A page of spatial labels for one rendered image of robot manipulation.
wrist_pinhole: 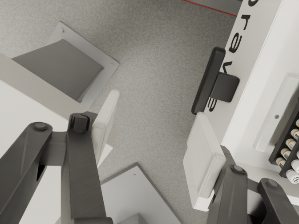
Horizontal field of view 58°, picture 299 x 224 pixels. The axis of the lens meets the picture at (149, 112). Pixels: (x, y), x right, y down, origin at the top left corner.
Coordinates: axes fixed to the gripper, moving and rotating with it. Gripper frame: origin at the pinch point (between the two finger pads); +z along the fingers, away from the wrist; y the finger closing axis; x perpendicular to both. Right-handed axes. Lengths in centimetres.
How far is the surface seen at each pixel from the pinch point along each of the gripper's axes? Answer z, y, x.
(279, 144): 13.9, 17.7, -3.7
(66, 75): 64, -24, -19
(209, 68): 9.4, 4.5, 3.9
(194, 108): 9.4, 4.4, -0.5
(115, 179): 96, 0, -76
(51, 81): 54, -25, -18
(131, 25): 100, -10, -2
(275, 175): 15.7, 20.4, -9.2
